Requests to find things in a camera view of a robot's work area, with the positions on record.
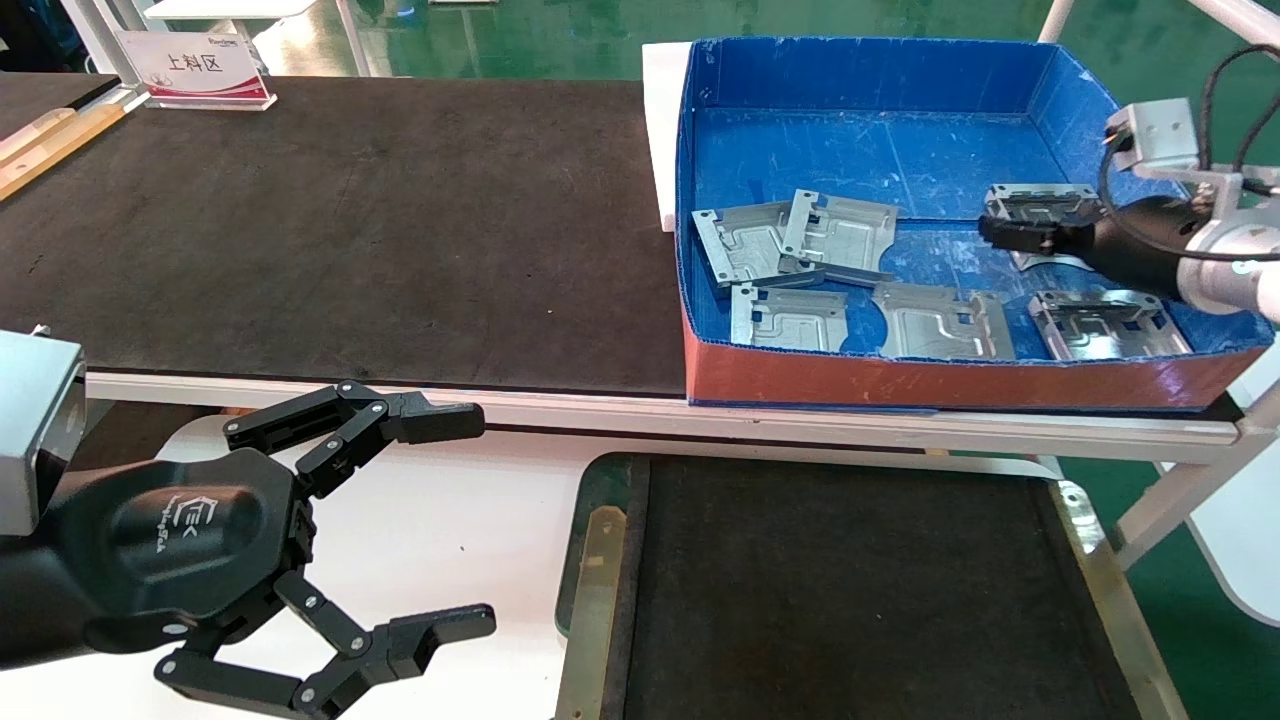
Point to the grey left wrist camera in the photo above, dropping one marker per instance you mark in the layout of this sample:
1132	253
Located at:
35	430

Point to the large black table mat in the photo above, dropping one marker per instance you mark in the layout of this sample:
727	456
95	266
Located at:
350	230

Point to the white red sign plate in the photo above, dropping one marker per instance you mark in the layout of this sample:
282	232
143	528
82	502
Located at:
195	65

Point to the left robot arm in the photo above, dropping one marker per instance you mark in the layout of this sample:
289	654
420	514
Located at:
30	600

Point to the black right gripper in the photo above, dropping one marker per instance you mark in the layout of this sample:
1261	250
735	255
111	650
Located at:
1140	245

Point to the blue corrugated plastic bin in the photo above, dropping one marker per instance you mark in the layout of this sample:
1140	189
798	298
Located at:
880	150

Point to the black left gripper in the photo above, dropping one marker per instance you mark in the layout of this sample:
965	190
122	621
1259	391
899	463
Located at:
190	540

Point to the stamped grey metal bracket plate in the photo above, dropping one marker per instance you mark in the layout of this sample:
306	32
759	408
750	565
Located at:
735	245
940	325
840	235
1100	330
790	320
1040	200

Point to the white platform board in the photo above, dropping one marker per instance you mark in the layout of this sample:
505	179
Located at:
480	540

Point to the aluminium table frame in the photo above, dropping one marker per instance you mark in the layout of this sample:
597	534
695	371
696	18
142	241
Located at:
560	408

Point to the white frame posts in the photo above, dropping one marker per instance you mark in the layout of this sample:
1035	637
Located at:
100	35

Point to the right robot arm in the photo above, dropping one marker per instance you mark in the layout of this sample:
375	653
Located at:
1235	260

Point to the wooden strip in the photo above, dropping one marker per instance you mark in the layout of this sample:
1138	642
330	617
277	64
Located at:
60	145

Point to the black container tray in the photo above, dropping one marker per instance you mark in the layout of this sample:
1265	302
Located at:
850	580

